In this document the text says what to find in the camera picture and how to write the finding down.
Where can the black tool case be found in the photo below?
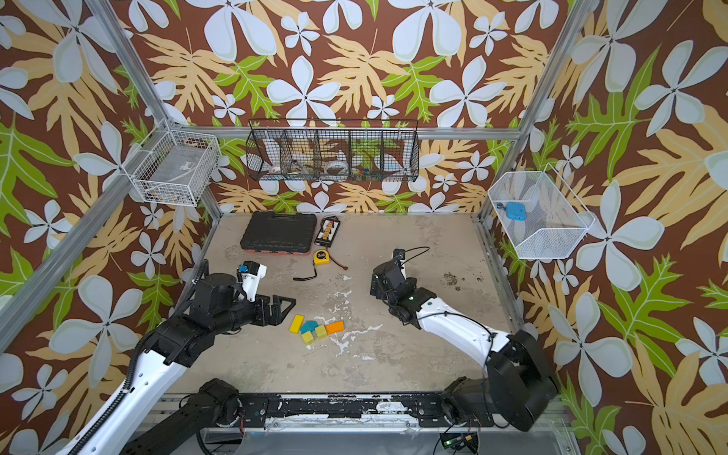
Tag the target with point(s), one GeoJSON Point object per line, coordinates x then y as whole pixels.
{"type": "Point", "coordinates": [279, 233]}

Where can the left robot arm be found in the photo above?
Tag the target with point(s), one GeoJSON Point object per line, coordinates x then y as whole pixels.
{"type": "Point", "coordinates": [220, 304]}

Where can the orange block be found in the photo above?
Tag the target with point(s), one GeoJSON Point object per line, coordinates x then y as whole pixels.
{"type": "Point", "coordinates": [334, 327]}

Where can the yellow tape measure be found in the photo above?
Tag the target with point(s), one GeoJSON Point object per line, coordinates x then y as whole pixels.
{"type": "Point", "coordinates": [320, 257]}

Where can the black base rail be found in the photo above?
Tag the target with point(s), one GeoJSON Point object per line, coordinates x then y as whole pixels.
{"type": "Point", "coordinates": [374, 410]}

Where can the yellow rectangular block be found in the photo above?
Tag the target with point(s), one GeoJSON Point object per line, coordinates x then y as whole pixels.
{"type": "Point", "coordinates": [297, 324]}

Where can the white mesh basket right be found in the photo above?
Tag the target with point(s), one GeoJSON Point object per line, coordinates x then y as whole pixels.
{"type": "Point", "coordinates": [557, 220]}

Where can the blue object in basket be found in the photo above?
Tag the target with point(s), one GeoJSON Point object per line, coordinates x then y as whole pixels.
{"type": "Point", "coordinates": [515, 211]}

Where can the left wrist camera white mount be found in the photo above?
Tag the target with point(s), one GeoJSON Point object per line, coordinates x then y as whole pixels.
{"type": "Point", "coordinates": [249, 276]}

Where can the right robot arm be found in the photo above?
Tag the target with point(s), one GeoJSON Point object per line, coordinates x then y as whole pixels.
{"type": "Point", "coordinates": [517, 382]}

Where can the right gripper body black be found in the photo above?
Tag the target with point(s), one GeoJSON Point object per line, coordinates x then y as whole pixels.
{"type": "Point", "coordinates": [384, 279]}

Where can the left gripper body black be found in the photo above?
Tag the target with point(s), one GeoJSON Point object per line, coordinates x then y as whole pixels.
{"type": "Point", "coordinates": [260, 315]}

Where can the lime green cube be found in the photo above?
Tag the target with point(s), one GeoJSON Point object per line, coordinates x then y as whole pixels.
{"type": "Point", "coordinates": [308, 338]}
{"type": "Point", "coordinates": [321, 332]}

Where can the teal block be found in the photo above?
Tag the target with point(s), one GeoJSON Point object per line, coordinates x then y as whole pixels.
{"type": "Point", "coordinates": [309, 326]}

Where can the black wire basket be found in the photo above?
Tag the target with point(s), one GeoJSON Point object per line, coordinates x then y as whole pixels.
{"type": "Point", "coordinates": [337, 150]}

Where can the white wire basket left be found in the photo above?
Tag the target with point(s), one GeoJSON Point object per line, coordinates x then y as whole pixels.
{"type": "Point", "coordinates": [173, 166]}

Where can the lime green cube front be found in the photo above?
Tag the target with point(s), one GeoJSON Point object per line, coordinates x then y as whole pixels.
{"type": "Point", "coordinates": [308, 338]}

